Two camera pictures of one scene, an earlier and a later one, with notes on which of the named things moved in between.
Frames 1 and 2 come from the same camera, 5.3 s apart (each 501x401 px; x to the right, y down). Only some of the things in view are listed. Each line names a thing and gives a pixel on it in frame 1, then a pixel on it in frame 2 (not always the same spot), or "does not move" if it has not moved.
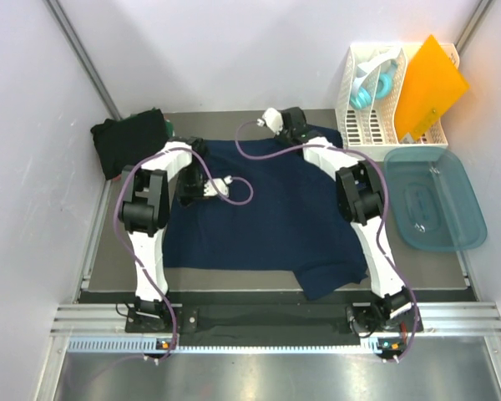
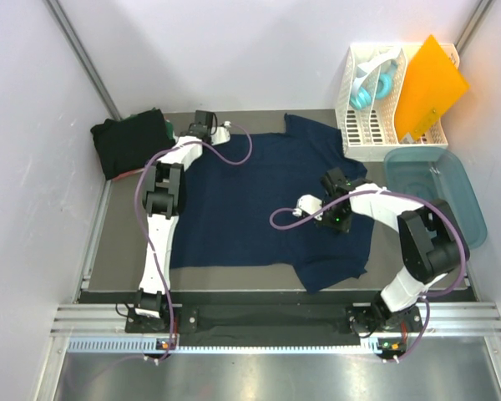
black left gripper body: [191, 185] → [209, 135]
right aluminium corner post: [472, 25] does not move
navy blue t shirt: [282, 213] does not move
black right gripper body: [285, 135] → [336, 220]
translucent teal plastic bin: [432, 205] does not move
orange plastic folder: [431, 85] does not move
